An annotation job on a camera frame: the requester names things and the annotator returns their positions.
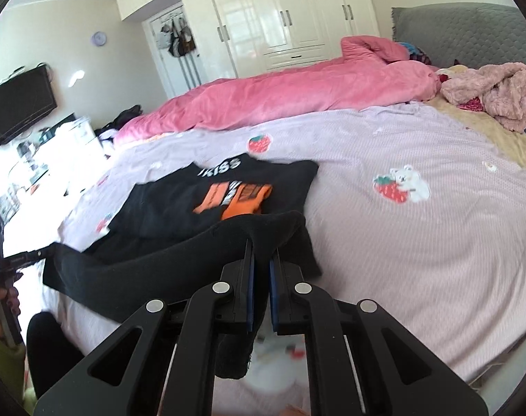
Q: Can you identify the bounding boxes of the beige blanket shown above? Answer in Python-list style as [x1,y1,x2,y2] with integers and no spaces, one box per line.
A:
[428,65,526,230]

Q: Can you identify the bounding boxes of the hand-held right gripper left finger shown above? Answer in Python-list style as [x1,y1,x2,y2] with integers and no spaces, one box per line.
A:
[33,238,257,416]

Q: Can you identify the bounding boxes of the white cabinet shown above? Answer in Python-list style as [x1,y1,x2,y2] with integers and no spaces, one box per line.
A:
[0,114,108,211]

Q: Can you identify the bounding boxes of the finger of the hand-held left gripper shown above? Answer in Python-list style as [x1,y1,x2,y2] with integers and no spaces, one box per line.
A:
[5,244,61,270]

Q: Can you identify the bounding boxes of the black sweater with orange cuffs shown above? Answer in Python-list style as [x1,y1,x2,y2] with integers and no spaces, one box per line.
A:
[42,154,323,380]

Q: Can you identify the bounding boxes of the pink duvet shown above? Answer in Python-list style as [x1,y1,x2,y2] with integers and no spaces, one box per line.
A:
[113,37,440,148]

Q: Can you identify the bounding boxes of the hanging bags on door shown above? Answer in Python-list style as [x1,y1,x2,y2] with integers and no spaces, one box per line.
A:
[157,17,197,58]

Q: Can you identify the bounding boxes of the grey quilted headboard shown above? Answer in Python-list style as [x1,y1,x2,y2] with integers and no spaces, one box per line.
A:
[391,4,526,74]

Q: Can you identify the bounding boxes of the colourful clothes by headboard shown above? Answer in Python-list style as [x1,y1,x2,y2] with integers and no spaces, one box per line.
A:
[396,41,433,67]

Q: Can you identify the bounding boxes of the lilac printed bed sheet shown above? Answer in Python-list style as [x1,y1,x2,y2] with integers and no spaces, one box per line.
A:
[42,103,526,416]

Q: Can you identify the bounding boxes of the person's left hand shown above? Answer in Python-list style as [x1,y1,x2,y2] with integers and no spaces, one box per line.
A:
[0,287,22,327]

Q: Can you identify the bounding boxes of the person's left forearm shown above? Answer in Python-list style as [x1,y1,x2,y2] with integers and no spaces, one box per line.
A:
[0,324,37,416]

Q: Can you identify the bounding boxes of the black television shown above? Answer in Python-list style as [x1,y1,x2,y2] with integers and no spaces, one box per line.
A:
[0,66,58,149]

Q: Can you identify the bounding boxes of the person's black trousers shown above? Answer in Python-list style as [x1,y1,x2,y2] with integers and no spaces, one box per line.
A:
[26,311,93,400]

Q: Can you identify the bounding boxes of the pink fluffy garment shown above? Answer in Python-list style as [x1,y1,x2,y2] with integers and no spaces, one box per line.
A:
[438,63,526,133]

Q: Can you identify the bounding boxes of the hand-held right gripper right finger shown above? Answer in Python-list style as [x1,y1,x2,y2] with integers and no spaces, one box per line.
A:
[267,247,489,416]

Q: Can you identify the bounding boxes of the pile of dark clothes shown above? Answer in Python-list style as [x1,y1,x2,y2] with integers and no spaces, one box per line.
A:
[94,105,143,138]

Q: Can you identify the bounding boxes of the white wardrobe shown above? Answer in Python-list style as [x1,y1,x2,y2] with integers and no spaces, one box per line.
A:
[116,0,382,84]

